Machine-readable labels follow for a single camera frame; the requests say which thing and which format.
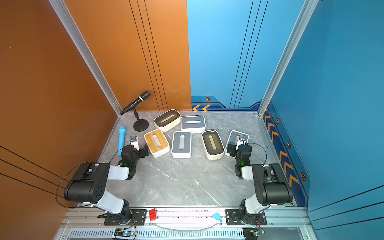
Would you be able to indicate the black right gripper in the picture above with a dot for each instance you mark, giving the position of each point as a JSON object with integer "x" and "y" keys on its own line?
{"x": 232, "y": 151}

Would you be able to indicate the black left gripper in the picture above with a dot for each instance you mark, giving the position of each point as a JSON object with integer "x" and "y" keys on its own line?
{"x": 142, "y": 151}

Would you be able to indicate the white box bamboo lid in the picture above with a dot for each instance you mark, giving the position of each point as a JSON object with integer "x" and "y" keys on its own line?
{"x": 157, "y": 143}

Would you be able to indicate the white box grey lid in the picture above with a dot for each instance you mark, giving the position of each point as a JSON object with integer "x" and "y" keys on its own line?
{"x": 193, "y": 124}
{"x": 182, "y": 145}
{"x": 233, "y": 139}

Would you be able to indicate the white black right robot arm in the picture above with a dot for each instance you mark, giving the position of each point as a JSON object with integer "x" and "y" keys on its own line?
{"x": 270, "y": 184}

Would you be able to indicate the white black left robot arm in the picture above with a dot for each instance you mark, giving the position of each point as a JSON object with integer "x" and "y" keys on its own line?
{"x": 88, "y": 186}

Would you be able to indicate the cream box brown lid right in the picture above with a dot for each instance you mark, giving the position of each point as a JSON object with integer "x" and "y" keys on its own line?
{"x": 212, "y": 145}

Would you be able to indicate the cream box brown lid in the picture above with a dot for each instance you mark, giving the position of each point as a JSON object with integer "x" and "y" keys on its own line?
{"x": 212, "y": 145}
{"x": 167, "y": 120}

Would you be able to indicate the blue toy microphone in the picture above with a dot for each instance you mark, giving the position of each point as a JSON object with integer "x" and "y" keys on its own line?
{"x": 121, "y": 143}

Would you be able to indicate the black microphone on stand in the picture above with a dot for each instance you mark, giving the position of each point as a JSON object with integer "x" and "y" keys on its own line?
{"x": 141, "y": 124}

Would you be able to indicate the cream box brown lid rear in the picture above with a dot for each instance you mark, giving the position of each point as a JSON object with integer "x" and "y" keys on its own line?
{"x": 167, "y": 120}

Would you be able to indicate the left circuit board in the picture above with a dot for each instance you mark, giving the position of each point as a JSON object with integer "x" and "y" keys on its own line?
{"x": 124, "y": 234}

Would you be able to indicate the circuit board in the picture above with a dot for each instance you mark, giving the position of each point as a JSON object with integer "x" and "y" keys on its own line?
{"x": 124, "y": 234}
{"x": 252, "y": 233}

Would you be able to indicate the right circuit board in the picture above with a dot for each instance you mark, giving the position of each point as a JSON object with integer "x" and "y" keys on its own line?
{"x": 252, "y": 233}

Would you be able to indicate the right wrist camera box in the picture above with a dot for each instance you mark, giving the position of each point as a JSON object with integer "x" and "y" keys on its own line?
{"x": 242, "y": 140}

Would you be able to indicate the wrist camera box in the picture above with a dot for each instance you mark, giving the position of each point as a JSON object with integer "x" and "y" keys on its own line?
{"x": 134, "y": 142}
{"x": 242, "y": 140}

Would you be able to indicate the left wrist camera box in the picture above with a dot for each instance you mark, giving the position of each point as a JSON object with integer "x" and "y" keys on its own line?
{"x": 134, "y": 142}

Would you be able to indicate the red block on rail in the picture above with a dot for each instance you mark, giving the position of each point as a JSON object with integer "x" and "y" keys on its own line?
{"x": 153, "y": 215}

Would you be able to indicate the blue triangular piece on rail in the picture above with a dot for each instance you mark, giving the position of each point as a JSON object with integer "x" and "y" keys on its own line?
{"x": 217, "y": 217}

